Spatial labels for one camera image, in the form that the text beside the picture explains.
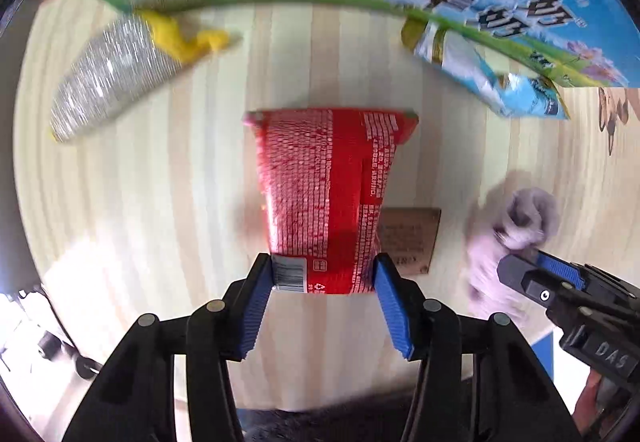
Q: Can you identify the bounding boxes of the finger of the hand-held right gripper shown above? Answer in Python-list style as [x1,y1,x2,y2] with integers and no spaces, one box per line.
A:
[497,254,577,311]
[537,249,640,303]

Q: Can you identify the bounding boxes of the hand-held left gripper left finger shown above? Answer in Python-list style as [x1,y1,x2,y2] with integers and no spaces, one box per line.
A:
[62,252,276,442]

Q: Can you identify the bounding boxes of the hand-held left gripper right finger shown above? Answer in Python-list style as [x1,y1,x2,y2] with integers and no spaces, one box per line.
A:
[372,253,583,442]

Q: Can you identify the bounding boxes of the purple soft cloth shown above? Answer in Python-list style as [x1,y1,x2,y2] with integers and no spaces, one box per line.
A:
[462,187,560,319]

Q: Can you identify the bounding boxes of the red snack packet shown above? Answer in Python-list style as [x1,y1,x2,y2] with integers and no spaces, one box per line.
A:
[242,108,420,295]

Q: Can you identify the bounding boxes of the person's right hand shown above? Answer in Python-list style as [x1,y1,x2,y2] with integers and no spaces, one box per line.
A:
[574,368,640,442]

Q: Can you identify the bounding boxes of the brown label plate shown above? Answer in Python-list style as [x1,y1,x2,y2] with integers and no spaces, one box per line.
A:
[376,207,442,277]

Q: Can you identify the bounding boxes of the dark cloth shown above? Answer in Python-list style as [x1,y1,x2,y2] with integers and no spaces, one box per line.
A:
[239,384,418,442]

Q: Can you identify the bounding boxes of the dog print cardboard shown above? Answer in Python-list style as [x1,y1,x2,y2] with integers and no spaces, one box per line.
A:
[597,86,640,155]

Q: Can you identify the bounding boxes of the black chair base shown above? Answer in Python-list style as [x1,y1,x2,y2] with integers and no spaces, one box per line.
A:
[17,286,103,380]

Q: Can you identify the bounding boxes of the blue and white snack packet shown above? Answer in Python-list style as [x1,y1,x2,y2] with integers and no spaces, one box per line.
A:
[401,16,571,122]

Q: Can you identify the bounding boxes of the silver and yellow snack packet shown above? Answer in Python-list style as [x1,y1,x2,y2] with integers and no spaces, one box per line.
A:
[49,9,244,144]

